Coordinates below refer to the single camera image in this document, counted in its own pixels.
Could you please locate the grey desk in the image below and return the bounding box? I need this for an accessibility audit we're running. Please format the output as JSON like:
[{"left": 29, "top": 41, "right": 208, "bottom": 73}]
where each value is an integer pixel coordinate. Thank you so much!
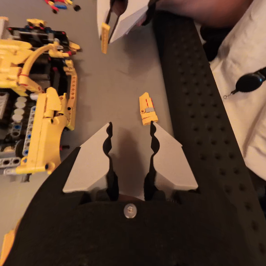
[{"left": 0, "top": 0, "right": 177, "bottom": 229}]

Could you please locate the yellow toy car model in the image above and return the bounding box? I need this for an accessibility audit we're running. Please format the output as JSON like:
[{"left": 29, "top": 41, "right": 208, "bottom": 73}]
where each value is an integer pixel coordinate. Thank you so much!
[{"left": 0, "top": 18, "right": 82, "bottom": 181}]

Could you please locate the black perforated pad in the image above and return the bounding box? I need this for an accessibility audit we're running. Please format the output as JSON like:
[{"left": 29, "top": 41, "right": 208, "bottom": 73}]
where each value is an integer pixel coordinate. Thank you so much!
[{"left": 153, "top": 10, "right": 266, "bottom": 266}]

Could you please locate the black lanyard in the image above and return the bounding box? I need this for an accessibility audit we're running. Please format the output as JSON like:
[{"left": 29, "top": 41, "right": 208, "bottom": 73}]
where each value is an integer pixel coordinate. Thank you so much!
[{"left": 223, "top": 66, "right": 266, "bottom": 100}]

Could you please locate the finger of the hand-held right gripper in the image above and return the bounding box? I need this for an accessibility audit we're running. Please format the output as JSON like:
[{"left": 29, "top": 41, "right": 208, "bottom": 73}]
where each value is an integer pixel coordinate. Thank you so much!
[
  {"left": 108, "top": 0, "right": 150, "bottom": 44},
  {"left": 97, "top": 0, "right": 112, "bottom": 41}
]

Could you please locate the person's right forearm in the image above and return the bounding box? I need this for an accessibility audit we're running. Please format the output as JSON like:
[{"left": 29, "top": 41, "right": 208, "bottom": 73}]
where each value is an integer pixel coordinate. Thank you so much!
[{"left": 156, "top": 0, "right": 255, "bottom": 28}]

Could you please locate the pile of red blue pins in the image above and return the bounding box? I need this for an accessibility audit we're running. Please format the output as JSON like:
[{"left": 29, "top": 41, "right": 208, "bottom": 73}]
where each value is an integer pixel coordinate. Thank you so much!
[{"left": 43, "top": 0, "right": 82, "bottom": 14}]

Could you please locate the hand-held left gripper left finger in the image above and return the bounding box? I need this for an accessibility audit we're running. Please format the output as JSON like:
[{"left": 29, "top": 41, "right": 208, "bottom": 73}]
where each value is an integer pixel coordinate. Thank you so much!
[{"left": 62, "top": 122, "right": 119, "bottom": 201}]

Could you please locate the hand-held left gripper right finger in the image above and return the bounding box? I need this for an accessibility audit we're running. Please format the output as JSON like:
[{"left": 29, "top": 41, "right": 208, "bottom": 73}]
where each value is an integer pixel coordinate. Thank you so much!
[{"left": 144, "top": 121, "right": 199, "bottom": 201}]

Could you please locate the yellow panel subassembly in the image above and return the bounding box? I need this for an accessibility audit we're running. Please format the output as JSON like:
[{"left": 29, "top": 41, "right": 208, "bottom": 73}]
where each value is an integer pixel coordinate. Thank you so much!
[{"left": 139, "top": 92, "right": 159, "bottom": 126}]

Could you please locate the long yellow beam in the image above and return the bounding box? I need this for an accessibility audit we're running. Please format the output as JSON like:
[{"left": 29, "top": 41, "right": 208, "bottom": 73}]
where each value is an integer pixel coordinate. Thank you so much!
[{"left": 101, "top": 22, "right": 111, "bottom": 54}]

